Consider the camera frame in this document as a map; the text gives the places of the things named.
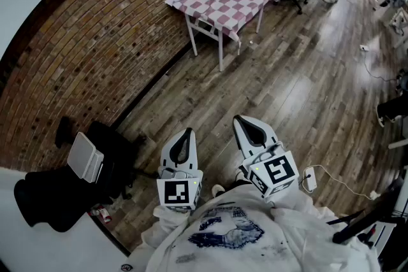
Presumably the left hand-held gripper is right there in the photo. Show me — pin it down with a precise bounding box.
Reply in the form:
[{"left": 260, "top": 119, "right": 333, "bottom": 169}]
[{"left": 156, "top": 127, "right": 205, "bottom": 215}]

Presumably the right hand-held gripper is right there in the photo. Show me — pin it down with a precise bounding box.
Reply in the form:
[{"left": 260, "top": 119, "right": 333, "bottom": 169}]
[{"left": 233, "top": 115, "right": 301, "bottom": 203}]

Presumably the person's left forearm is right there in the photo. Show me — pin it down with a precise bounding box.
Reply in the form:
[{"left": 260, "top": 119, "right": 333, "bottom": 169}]
[{"left": 152, "top": 205, "right": 192, "bottom": 233}]

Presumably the person's right forearm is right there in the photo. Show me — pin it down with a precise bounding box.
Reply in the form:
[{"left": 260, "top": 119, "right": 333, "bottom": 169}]
[{"left": 270, "top": 181, "right": 323, "bottom": 220}]

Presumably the person's white shoe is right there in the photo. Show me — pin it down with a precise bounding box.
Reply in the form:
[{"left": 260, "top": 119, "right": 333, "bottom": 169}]
[{"left": 211, "top": 184, "right": 226, "bottom": 199}]

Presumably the white metal table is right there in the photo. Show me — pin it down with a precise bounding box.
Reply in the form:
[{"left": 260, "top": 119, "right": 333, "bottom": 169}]
[{"left": 184, "top": 6, "right": 265, "bottom": 73}]

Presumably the white plastic box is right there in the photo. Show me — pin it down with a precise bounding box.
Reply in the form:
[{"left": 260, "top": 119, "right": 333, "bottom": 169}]
[{"left": 66, "top": 131, "right": 105, "bottom": 184}]

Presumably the red can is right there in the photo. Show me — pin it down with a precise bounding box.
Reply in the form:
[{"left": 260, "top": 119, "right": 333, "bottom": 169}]
[{"left": 95, "top": 205, "right": 112, "bottom": 224}]

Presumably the person's white hoodie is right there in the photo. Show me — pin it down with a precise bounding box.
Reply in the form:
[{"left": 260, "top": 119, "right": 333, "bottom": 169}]
[{"left": 129, "top": 183, "right": 383, "bottom": 272}]

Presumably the white cable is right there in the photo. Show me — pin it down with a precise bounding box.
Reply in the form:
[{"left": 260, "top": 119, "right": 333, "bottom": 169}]
[{"left": 304, "top": 164, "right": 381, "bottom": 201}]

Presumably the grey floor cable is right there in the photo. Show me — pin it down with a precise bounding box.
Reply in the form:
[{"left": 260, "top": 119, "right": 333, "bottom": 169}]
[{"left": 363, "top": 50, "right": 401, "bottom": 83}]

